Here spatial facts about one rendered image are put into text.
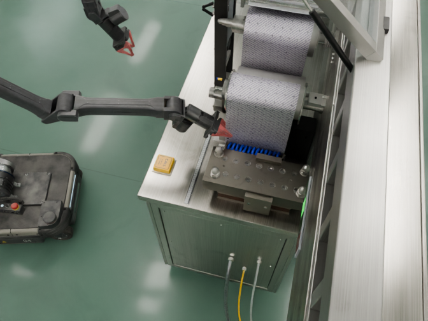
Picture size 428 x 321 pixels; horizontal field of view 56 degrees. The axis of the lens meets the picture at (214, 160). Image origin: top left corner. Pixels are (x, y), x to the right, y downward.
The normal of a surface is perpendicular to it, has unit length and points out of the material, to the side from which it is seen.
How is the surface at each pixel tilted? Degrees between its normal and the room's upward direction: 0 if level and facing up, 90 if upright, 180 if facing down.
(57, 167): 0
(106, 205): 0
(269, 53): 92
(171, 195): 0
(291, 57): 92
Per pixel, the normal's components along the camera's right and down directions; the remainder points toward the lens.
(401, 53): 0.00, -0.55
